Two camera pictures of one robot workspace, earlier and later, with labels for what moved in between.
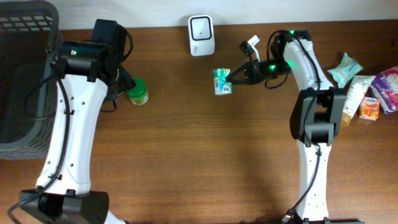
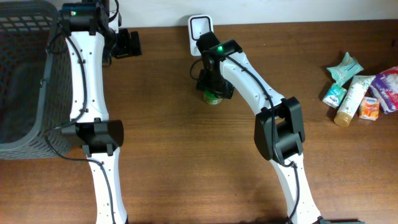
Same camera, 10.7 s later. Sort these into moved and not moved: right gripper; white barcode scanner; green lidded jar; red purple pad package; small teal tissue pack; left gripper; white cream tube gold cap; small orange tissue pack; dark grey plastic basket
Moved: left gripper; green lidded jar; small teal tissue pack; right gripper
Not moved: small orange tissue pack; dark grey plastic basket; white barcode scanner; white cream tube gold cap; red purple pad package
